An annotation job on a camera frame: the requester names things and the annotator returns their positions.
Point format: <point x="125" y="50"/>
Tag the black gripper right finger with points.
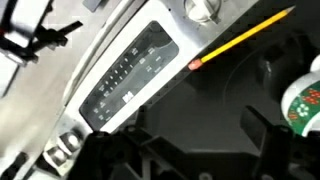
<point x="266" y="133"/>

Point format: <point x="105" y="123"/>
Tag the yellow pencil with pink eraser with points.
<point x="243" y="36"/>

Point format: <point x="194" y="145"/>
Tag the white mug with green band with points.
<point x="301" y="103"/>

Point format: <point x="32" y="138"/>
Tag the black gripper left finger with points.
<point x="145" y="117"/>

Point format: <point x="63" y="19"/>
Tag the silver stove knob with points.
<point x="201" y="9"/>
<point x="63" y="146"/>

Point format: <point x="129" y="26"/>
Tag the black clamp mount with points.
<point x="40" y="35"/>

